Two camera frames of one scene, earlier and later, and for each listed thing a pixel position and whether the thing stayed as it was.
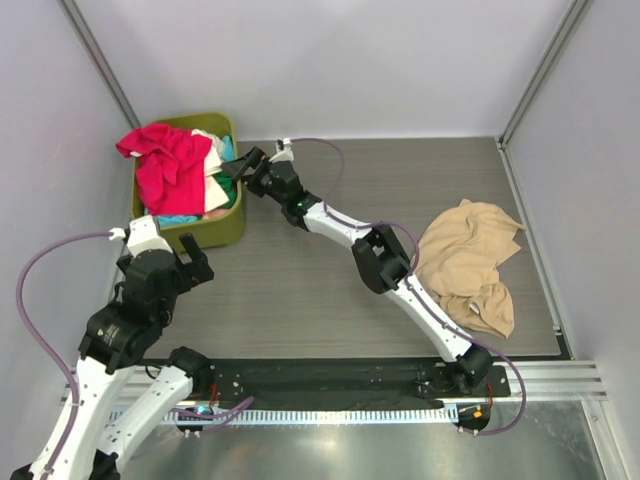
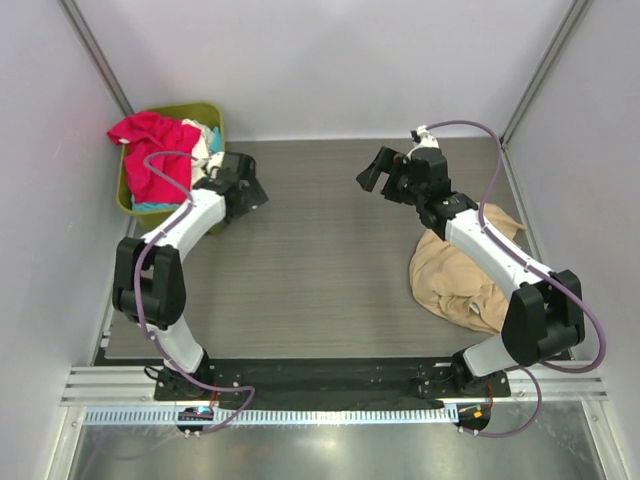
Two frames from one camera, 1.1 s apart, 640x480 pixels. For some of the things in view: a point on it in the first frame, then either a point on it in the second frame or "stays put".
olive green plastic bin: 222,231 to 208,113
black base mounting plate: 342,382 stays put
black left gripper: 198,269 to 253,197
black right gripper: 236,169 to 384,163
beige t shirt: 457,261 stays put
